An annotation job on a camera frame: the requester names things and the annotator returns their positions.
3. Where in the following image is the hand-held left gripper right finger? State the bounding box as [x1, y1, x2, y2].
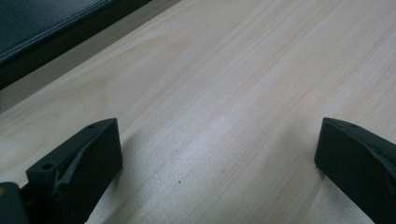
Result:
[313, 117, 396, 224]

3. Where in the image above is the black metal two-tier rack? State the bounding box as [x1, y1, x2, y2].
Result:
[0, 0, 154, 91]

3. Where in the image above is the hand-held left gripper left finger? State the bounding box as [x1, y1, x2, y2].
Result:
[25, 117, 124, 224]

